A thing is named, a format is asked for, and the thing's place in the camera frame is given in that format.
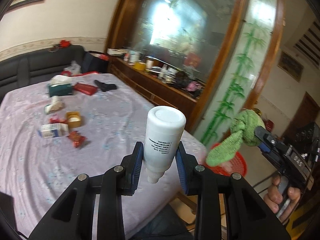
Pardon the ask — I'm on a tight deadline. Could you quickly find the green towel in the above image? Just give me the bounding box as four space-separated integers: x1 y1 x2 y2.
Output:
206 109 265 167

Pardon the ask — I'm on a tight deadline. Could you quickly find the red snack packet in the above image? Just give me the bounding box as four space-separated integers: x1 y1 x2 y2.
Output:
67 131 87 148

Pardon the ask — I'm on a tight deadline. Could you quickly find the white yellow medicine box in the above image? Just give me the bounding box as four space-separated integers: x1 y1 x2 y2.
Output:
38 123 69 139

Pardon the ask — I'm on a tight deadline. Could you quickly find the yellow small box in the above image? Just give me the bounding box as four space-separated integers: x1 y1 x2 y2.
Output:
66 111 82 129

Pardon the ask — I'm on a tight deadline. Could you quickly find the white plastic bottle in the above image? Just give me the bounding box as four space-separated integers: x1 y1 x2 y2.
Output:
143 106 186 184

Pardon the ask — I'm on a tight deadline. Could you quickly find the red foil wrapper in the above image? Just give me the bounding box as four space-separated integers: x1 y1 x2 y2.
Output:
49 115 67 124

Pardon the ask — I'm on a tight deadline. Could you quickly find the person right hand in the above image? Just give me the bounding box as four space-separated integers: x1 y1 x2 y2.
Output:
264 175 301 223

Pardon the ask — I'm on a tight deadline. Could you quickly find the red plastic waste basket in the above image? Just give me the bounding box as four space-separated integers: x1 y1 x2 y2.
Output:
203 152 247 177

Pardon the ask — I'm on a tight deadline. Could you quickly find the wooden sideboard cabinet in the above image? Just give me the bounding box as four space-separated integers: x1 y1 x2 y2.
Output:
105 0 284 146

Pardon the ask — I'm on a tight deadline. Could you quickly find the crumpled white cloth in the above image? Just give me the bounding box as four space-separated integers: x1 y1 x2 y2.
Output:
44 96 64 114

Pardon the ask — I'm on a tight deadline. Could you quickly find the green tissue box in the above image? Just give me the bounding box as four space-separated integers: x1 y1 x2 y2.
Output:
48 75 73 97

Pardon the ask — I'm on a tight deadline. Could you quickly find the red flat pouch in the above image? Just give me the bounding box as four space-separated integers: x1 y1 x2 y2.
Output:
73 83 98 96

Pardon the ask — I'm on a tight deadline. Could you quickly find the black toy pistol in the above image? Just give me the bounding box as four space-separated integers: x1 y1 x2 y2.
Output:
94 80 117 92

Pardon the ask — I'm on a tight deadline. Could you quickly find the yellow tub on cabinet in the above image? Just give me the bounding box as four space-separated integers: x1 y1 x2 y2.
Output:
133 61 146 72

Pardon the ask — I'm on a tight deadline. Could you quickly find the black leather sofa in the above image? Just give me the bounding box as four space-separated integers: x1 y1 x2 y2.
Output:
0 45 86 100

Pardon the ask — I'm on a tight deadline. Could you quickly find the dark shopping bag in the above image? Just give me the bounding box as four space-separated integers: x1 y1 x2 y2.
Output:
81 50 109 73

